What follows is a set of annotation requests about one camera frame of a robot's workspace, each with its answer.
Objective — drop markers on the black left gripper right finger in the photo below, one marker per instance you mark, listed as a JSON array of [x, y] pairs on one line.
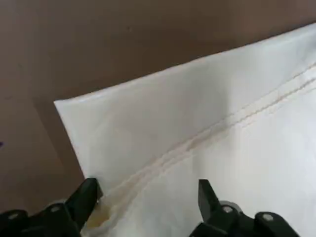
[[212, 217]]

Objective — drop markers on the beige tablecloth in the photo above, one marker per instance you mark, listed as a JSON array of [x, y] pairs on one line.
[[197, 123]]

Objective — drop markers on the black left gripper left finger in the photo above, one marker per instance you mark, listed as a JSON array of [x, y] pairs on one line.
[[74, 212]]

